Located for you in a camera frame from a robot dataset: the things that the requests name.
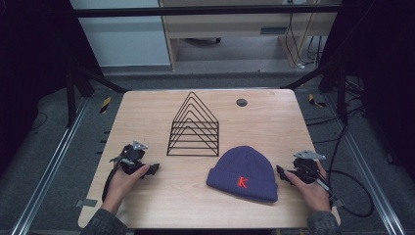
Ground aluminium floor rail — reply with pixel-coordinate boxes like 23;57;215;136
9;97;90;235
326;94;408;235

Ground person's right hand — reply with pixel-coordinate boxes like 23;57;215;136
283;162;333;215

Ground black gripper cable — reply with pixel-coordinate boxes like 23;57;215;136
321;120;376;218
101;161;123;204

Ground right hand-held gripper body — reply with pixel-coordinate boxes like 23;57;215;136
292;149;327;185

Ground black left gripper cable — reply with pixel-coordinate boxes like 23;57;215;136
101;161;123;204

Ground hanging black cables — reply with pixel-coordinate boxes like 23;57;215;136
284;0;325;71

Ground thin black floor cable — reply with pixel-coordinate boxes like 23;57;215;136
29;111;49;132

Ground purple knit beanie hat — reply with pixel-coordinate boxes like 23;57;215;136
206;145;279;204

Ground black horizontal bar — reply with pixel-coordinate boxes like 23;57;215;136
69;3;345;19

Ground yellow black striped tape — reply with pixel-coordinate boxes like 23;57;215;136
307;93;328;109
99;96;113;115

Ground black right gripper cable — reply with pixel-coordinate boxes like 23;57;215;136
321;120;376;218

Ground black wire rack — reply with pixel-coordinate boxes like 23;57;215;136
165;90;220;158

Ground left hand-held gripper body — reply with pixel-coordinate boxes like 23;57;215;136
110;140;150;176

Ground black metal stand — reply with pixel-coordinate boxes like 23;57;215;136
64;60;131;129
281;63;349;124

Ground white cabinet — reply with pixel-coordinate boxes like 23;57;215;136
69;0;172;69

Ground person's left hand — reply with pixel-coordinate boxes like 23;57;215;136
100;164;151;215

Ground black curtain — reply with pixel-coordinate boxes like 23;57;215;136
319;0;415;184
0;0;106;174

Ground bundle of black floor cables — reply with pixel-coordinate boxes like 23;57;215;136
304;77;366;145

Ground light wooden desk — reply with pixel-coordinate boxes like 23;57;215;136
158;0;345;71

